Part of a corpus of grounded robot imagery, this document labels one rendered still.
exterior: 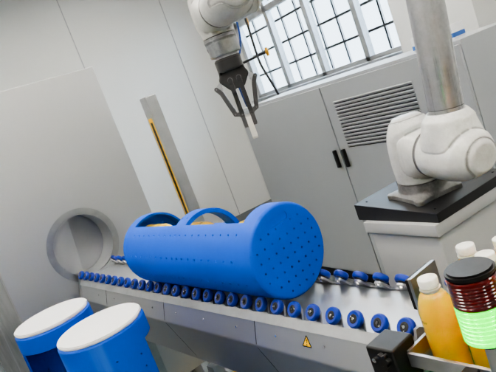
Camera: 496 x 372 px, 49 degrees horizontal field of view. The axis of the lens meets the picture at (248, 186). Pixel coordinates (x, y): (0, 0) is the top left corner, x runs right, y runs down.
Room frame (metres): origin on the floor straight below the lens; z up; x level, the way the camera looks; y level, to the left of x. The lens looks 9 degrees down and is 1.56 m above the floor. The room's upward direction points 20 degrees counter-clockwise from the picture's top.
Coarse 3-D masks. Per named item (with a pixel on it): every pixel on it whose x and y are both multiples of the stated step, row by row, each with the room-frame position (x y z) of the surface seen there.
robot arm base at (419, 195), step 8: (424, 184) 1.68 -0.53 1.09; (432, 184) 1.67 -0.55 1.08; (440, 184) 1.68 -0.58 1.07; (448, 184) 1.70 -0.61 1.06; (456, 184) 1.69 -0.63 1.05; (392, 192) 1.81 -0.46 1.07; (400, 192) 1.75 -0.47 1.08; (408, 192) 1.71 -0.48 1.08; (416, 192) 1.69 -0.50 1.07; (424, 192) 1.68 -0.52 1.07; (432, 192) 1.67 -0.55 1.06; (440, 192) 1.67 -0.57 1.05; (448, 192) 1.68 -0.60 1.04; (400, 200) 1.75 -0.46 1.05; (408, 200) 1.70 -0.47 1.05; (416, 200) 1.66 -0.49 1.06; (424, 200) 1.65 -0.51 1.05; (432, 200) 1.66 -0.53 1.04
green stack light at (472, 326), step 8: (456, 312) 0.64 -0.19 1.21; (488, 312) 0.61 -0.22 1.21; (464, 320) 0.63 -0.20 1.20; (472, 320) 0.62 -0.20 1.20; (480, 320) 0.62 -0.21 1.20; (488, 320) 0.61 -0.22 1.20; (464, 328) 0.64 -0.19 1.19; (472, 328) 0.62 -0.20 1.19; (480, 328) 0.62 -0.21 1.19; (488, 328) 0.61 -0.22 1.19; (464, 336) 0.64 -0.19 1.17; (472, 336) 0.63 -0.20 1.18; (480, 336) 0.62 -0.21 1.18; (488, 336) 0.62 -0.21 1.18; (472, 344) 0.63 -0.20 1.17; (480, 344) 0.62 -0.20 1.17; (488, 344) 0.62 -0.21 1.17
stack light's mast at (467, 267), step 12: (456, 264) 0.66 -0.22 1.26; (468, 264) 0.65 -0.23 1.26; (480, 264) 0.64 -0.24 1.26; (492, 264) 0.63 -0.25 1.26; (444, 276) 0.65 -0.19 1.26; (456, 276) 0.63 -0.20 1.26; (468, 276) 0.62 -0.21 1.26; (480, 276) 0.61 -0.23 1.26; (492, 348) 0.63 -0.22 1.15; (492, 360) 0.64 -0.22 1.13
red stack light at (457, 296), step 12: (492, 276) 0.62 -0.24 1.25; (456, 288) 0.63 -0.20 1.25; (468, 288) 0.62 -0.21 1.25; (480, 288) 0.61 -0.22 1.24; (492, 288) 0.61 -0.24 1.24; (456, 300) 0.63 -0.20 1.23; (468, 300) 0.62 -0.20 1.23; (480, 300) 0.61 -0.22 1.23; (492, 300) 0.61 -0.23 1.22; (468, 312) 0.62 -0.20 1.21; (480, 312) 0.62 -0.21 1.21
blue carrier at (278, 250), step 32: (224, 224) 1.60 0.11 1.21; (256, 224) 1.48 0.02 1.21; (288, 224) 1.54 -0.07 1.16; (128, 256) 2.11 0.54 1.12; (160, 256) 1.88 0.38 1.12; (192, 256) 1.70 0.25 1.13; (224, 256) 1.54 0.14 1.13; (256, 256) 1.45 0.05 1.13; (288, 256) 1.51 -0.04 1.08; (320, 256) 1.58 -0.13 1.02; (224, 288) 1.64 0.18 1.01; (256, 288) 1.47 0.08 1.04; (288, 288) 1.49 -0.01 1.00
